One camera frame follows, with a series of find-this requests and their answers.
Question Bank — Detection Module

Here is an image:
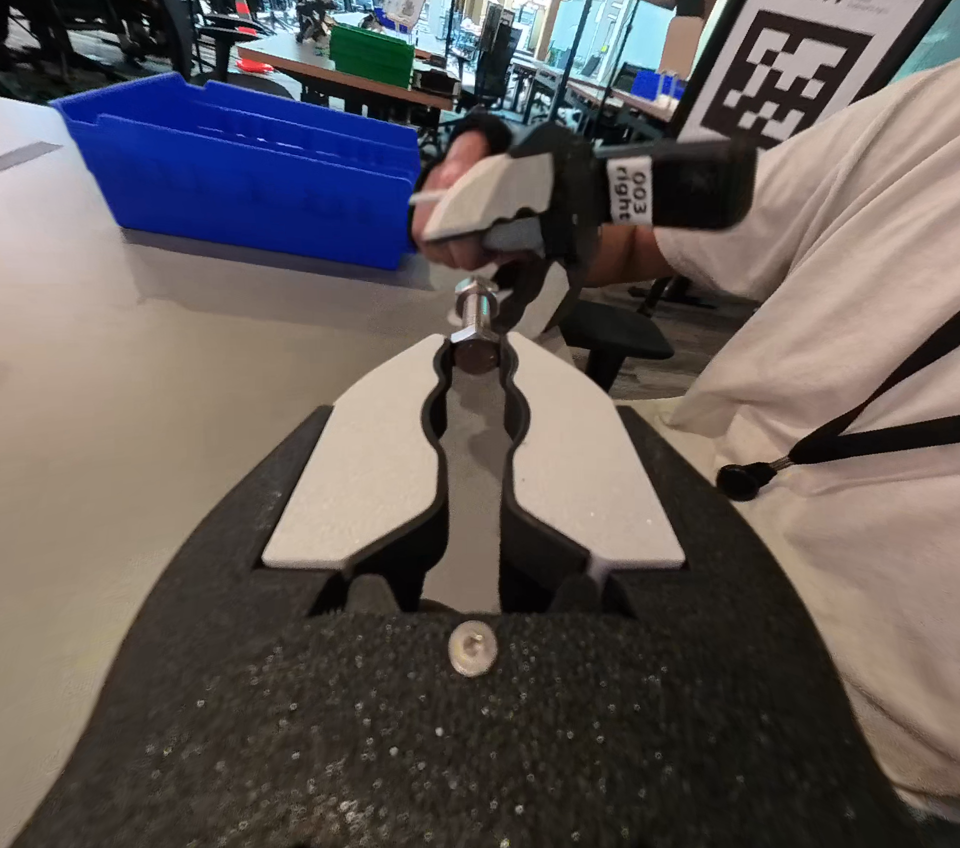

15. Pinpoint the blue plastic bin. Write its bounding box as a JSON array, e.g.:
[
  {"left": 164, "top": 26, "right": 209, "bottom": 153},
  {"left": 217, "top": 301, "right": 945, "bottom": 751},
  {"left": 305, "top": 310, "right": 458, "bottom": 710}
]
[{"left": 51, "top": 71, "right": 423, "bottom": 272}]

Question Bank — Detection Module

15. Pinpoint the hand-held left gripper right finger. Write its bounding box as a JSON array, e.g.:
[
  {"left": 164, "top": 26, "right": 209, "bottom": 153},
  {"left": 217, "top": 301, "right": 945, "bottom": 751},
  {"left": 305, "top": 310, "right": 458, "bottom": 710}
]
[{"left": 501, "top": 332, "right": 689, "bottom": 573}]

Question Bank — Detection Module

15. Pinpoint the framed marker sign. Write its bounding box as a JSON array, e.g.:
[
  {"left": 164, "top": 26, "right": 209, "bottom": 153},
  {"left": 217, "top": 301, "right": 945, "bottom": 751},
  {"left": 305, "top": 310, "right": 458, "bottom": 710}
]
[{"left": 667, "top": 0, "right": 960, "bottom": 152}]

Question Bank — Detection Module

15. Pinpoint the person's right hand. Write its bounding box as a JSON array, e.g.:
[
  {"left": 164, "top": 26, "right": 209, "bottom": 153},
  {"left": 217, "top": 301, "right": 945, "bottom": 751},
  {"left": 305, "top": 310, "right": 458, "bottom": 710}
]
[{"left": 414, "top": 129, "right": 498, "bottom": 273}]

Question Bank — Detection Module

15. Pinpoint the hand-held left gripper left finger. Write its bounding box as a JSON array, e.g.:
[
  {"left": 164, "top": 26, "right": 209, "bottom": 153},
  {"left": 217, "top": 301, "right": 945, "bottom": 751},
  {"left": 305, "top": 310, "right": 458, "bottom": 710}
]
[{"left": 260, "top": 330, "right": 451, "bottom": 573}]

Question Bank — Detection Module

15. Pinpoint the person in white shirt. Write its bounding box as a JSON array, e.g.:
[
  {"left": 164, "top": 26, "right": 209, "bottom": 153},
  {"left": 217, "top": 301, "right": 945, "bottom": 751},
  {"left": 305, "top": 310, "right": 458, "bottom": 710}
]
[{"left": 652, "top": 64, "right": 960, "bottom": 819}]

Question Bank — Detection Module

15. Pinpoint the steel hex bolt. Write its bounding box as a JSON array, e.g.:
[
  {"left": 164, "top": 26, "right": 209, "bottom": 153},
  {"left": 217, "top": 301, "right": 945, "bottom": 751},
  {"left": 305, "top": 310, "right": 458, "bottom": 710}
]
[{"left": 453, "top": 276, "right": 501, "bottom": 337}]

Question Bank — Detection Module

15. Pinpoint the orange traffic cone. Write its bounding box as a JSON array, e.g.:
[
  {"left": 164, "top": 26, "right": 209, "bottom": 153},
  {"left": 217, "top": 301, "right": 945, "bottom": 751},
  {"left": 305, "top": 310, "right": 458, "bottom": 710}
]
[{"left": 231, "top": 0, "right": 276, "bottom": 74}]

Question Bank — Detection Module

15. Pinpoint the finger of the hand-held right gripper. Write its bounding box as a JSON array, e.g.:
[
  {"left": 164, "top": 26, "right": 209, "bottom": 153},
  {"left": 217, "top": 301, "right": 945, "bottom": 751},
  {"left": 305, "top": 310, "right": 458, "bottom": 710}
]
[
  {"left": 489, "top": 257, "right": 574, "bottom": 339},
  {"left": 421, "top": 152, "right": 561, "bottom": 242}
]

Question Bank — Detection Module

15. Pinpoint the black lanyard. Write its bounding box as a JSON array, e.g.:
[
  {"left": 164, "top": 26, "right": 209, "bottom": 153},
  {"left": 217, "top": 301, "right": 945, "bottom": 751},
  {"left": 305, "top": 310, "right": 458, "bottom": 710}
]
[{"left": 716, "top": 319, "right": 960, "bottom": 503}]

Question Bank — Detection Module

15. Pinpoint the green plastic crate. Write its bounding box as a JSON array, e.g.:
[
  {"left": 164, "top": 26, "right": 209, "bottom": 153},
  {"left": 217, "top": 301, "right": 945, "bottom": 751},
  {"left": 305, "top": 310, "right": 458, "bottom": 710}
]
[{"left": 330, "top": 23, "right": 417, "bottom": 90}]

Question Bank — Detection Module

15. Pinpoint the person's right forearm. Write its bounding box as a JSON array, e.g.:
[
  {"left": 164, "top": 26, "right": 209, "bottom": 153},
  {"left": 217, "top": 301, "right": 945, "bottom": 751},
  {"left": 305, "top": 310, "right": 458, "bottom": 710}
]
[{"left": 581, "top": 224, "right": 676, "bottom": 288}]

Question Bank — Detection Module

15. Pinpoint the long wooden table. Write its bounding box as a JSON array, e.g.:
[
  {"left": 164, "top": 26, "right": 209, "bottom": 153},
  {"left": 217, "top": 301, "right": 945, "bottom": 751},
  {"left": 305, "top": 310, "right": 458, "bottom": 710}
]
[{"left": 238, "top": 30, "right": 460, "bottom": 123}]

